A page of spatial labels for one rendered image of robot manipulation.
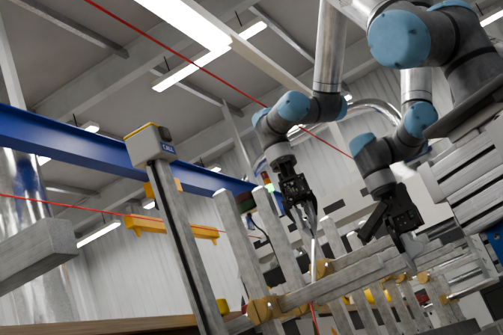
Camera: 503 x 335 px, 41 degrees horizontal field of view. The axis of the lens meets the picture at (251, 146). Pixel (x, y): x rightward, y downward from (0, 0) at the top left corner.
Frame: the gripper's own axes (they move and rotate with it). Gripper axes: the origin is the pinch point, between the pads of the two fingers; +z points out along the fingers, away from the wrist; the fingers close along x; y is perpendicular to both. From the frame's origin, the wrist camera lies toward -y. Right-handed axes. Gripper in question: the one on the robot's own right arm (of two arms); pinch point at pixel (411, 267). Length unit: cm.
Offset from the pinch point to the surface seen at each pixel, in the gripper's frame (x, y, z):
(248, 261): -30.8, -26.4, -11.9
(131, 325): -52, -46, -6
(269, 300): -30.9, -25.1, -2.2
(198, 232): 471, -282, -178
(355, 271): -26.6, -6.2, -1.0
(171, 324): -37, -46, -5
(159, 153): -58, -24, -32
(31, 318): 262, -346, -114
